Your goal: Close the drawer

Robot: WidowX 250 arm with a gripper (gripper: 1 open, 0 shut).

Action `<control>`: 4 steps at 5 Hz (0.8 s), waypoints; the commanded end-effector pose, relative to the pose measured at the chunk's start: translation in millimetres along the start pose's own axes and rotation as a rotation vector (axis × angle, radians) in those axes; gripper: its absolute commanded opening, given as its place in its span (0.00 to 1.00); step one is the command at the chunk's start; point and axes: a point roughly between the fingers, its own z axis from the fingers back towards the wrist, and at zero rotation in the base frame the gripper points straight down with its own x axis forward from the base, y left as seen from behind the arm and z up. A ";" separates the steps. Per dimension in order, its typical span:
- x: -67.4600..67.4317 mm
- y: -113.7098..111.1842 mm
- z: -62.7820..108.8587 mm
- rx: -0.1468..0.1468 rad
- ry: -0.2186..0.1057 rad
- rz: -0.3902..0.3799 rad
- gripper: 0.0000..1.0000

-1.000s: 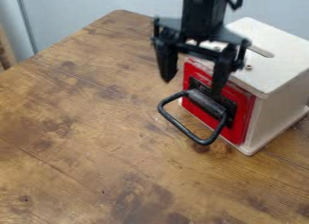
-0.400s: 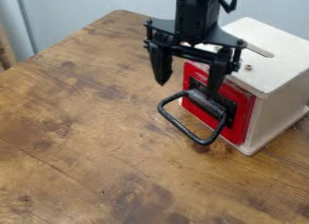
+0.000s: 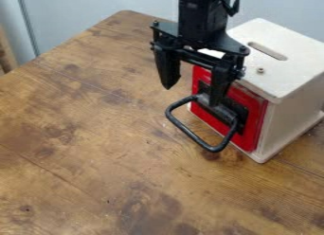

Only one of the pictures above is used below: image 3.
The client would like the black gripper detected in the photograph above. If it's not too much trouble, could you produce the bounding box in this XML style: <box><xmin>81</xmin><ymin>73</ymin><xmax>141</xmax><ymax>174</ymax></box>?
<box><xmin>151</xmin><ymin>1</ymin><xmax>249</xmax><ymax>107</ymax></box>

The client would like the black metal drawer handle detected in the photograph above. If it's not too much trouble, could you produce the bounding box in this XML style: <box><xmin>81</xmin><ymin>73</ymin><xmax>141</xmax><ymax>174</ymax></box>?
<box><xmin>164</xmin><ymin>93</ymin><xmax>247</xmax><ymax>153</ymax></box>

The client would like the red drawer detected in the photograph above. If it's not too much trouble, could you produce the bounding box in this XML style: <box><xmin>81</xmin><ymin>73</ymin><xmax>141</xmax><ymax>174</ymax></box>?
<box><xmin>188</xmin><ymin>63</ymin><xmax>269</xmax><ymax>154</ymax></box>

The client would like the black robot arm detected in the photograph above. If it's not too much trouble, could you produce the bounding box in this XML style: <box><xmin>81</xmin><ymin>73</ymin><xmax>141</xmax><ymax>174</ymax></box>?
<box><xmin>151</xmin><ymin>0</ymin><xmax>249</xmax><ymax>106</ymax></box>

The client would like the white wooden box cabinet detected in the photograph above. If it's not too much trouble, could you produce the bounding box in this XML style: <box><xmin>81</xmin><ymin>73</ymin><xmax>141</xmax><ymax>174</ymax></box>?
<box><xmin>229</xmin><ymin>18</ymin><xmax>324</xmax><ymax>163</ymax></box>

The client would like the wooden object at left edge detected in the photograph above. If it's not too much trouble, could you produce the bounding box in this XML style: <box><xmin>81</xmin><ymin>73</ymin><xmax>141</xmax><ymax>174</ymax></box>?
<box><xmin>0</xmin><ymin>25</ymin><xmax>17</xmax><ymax>74</ymax></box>

